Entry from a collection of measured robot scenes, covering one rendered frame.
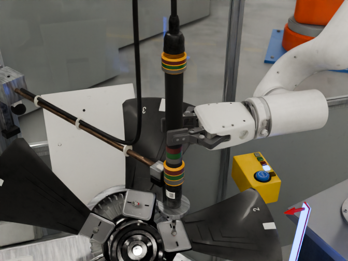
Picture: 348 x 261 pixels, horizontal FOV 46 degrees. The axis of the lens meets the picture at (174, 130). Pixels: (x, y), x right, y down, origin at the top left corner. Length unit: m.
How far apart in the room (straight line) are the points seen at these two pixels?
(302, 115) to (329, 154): 1.32
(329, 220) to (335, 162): 0.84
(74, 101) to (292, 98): 0.62
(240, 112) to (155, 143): 0.25
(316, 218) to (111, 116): 0.72
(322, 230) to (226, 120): 0.68
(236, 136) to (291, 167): 1.31
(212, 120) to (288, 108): 0.15
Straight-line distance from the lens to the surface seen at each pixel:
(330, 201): 1.48
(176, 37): 0.69
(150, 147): 0.98
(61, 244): 1.08
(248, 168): 1.37
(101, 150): 1.19
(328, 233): 1.37
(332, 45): 0.85
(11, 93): 1.24
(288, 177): 2.13
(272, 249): 1.05
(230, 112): 0.81
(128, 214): 0.99
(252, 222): 1.06
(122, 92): 1.21
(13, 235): 1.12
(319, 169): 2.20
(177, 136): 0.77
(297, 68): 0.93
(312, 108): 0.86
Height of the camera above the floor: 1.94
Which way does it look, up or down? 35 degrees down
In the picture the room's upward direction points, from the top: straight up
